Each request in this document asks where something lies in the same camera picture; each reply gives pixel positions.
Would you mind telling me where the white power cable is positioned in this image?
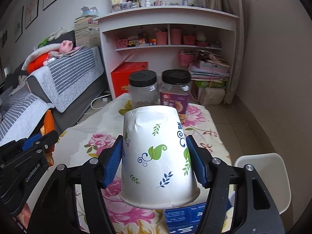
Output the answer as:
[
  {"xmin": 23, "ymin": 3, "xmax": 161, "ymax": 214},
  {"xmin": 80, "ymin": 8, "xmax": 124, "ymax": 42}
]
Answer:
[{"xmin": 90, "ymin": 93, "xmax": 112, "ymax": 110}]

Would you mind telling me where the purple label nut jar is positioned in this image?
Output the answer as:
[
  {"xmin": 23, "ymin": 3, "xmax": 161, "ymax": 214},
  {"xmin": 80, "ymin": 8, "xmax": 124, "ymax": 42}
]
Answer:
[{"xmin": 159, "ymin": 69, "xmax": 191, "ymax": 123}]

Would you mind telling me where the white plastic trash bin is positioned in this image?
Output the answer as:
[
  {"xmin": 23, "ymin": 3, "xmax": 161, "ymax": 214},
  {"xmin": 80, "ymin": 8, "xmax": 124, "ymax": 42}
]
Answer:
[{"xmin": 234, "ymin": 153, "xmax": 291, "ymax": 214}]

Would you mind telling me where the orange cushion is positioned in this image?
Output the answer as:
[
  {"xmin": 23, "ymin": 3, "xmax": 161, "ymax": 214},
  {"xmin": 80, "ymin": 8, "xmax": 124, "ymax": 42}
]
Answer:
[{"xmin": 27, "ymin": 53, "xmax": 52, "ymax": 74}]

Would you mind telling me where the tall book stack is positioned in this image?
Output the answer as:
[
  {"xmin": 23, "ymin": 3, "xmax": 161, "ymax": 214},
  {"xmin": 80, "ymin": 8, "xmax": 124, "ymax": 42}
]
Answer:
[{"xmin": 74, "ymin": 16, "xmax": 101, "ymax": 48}]

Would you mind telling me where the striped quilted sofa cover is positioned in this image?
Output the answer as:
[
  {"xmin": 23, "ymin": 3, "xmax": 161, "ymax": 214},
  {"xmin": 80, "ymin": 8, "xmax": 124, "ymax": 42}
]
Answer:
[{"xmin": 27, "ymin": 47, "xmax": 104, "ymax": 113}]

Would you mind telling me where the pink pen holder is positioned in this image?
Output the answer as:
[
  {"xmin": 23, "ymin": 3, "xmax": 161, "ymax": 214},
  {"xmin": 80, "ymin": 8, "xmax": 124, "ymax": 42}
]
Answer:
[
  {"xmin": 155, "ymin": 31, "xmax": 168, "ymax": 45},
  {"xmin": 170, "ymin": 28, "xmax": 182, "ymax": 45}
]

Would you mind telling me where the white bookshelf unit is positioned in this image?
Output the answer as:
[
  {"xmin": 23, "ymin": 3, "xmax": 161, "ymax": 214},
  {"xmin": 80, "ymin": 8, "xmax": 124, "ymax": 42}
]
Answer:
[{"xmin": 97, "ymin": 0, "xmax": 244, "ymax": 104}]

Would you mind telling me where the beige curtain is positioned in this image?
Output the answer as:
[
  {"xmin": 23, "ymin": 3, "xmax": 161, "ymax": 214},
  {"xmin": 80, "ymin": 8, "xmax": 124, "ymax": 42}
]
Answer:
[{"xmin": 222, "ymin": 0, "xmax": 247, "ymax": 104}]

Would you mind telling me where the red gift box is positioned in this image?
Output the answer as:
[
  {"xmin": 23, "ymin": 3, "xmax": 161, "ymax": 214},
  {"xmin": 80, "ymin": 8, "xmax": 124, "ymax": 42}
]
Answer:
[{"xmin": 111, "ymin": 62, "xmax": 148, "ymax": 97}]

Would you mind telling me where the pink hanging basket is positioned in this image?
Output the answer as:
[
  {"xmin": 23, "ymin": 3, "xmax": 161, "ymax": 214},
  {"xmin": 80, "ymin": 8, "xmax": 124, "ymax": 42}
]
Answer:
[{"xmin": 178, "ymin": 52, "xmax": 197, "ymax": 66}]

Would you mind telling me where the green tissue box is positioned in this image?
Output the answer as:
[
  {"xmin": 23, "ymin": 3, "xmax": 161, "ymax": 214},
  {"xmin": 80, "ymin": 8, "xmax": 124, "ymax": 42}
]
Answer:
[{"xmin": 194, "ymin": 80, "xmax": 227, "ymax": 88}]

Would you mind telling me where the blue cardboard box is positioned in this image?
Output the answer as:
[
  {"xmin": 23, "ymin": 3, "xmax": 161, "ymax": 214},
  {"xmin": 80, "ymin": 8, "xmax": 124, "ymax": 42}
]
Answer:
[{"xmin": 163, "ymin": 191, "xmax": 236, "ymax": 234}]

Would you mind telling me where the floral paper cup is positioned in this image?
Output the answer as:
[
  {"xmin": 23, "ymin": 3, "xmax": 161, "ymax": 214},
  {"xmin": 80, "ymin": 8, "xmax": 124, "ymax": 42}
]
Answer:
[{"xmin": 120, "ymin": 105, "xmax": 200, "ymax": 210}]

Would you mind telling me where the grey sofa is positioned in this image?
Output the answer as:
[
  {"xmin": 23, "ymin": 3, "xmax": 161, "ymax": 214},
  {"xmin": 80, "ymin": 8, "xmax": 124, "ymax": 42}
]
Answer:
[{"xmin": 1, "ymin": 40, "xmax": 108, "ymax": 144}]

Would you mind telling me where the clear jar black lid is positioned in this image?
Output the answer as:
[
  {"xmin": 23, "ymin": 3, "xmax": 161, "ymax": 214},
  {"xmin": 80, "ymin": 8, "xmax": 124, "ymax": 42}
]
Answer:
[{"xmin": 128, "ymin": 70, "xmax": 159, "ymax": 108}]

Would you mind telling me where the pink plush toy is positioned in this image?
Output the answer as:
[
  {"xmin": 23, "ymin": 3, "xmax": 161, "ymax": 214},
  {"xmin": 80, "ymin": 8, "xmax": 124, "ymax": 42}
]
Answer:
[{"xmin": 59, "ymin": 40, "xmax": 74, "ymax": 54}]

